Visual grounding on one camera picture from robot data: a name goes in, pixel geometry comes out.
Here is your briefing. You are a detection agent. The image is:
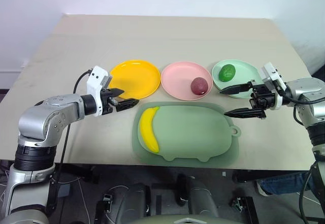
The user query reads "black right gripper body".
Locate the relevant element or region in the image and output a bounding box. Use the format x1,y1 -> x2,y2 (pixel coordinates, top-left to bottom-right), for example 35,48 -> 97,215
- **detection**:
249,81 -> 277,119

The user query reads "pink plate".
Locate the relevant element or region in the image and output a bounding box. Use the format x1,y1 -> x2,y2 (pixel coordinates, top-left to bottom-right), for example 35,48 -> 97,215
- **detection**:
160,61 -> 213,101

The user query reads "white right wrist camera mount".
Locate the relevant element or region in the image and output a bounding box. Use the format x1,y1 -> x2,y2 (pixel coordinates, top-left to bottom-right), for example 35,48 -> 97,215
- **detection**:
258,61 -> 288,110

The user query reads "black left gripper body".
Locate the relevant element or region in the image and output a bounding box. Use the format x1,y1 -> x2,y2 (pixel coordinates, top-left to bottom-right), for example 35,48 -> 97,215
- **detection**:
100,88 -> 118,116

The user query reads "yellow banana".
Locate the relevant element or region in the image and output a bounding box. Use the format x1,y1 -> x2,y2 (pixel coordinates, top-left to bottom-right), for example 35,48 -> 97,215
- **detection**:
139,106 -> 161,154

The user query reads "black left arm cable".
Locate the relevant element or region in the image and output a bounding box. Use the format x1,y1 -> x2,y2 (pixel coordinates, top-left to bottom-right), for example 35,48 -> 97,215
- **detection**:
49,69 -> 93,191

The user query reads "yellow plate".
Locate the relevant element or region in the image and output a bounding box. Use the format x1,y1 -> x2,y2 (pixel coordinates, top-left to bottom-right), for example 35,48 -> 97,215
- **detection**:
108,59 -> 161,101

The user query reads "light green plate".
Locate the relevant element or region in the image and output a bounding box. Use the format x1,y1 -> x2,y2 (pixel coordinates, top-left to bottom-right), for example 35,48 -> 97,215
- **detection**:
211,59 -> 265,100

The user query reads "green avocado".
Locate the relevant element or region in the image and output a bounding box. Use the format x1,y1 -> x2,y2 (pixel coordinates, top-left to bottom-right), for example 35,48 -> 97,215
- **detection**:
218,64 -> 236,82

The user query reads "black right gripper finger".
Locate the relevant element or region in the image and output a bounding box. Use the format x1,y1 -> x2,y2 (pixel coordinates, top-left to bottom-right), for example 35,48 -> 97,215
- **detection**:
219,82 -> 252,95
223,107 -> 266,119

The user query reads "black table frame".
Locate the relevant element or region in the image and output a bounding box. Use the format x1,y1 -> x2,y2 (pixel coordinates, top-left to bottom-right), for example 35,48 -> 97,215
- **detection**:
50,163 -> 315,184

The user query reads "dark red round fruit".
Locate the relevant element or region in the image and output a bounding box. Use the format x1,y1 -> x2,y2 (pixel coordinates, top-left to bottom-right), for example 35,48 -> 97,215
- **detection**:
190,77 -> 210,95

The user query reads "small grey floor box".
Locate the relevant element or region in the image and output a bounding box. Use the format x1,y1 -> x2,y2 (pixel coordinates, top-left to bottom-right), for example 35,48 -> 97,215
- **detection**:
57,185 -> 71,198

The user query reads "grey robot torso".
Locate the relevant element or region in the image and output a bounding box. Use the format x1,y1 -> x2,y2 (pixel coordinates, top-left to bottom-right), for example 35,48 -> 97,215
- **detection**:
131,214 -> 246,224

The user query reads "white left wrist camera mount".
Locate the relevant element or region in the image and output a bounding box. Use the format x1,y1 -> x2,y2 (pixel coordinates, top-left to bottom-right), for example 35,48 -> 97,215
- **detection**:
86,66 -> 113,117

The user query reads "dark rounded shape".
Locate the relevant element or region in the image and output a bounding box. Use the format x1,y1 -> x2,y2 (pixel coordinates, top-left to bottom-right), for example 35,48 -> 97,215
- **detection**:
187,177 -> 219,217
118,182 -> 152,220

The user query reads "white shoe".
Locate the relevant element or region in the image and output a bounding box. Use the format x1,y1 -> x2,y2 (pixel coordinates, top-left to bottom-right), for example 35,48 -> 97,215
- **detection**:
255,180 -> 270,197

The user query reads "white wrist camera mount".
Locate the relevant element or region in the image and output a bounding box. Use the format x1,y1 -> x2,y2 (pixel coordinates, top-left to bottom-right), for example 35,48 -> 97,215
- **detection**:
86,66 -> 113,117
258,61 -> 288,110

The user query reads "person's blue jeans leg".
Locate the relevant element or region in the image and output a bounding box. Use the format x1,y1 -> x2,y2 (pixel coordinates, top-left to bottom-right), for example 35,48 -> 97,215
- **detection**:
261,171 -> 312,197

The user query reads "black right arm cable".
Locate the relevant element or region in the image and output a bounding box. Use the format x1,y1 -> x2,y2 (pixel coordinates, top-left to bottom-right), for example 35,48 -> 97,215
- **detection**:
275,85 -> 325,127

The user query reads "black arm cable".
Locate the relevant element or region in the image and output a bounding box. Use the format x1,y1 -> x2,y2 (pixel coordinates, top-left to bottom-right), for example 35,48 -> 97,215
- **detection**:
49,69 -> 93,191
275,85 -> 325,127

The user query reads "green pig-shaped tray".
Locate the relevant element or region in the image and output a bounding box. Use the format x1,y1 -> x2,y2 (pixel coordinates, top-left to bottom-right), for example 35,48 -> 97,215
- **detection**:
132,102 -> 241,164

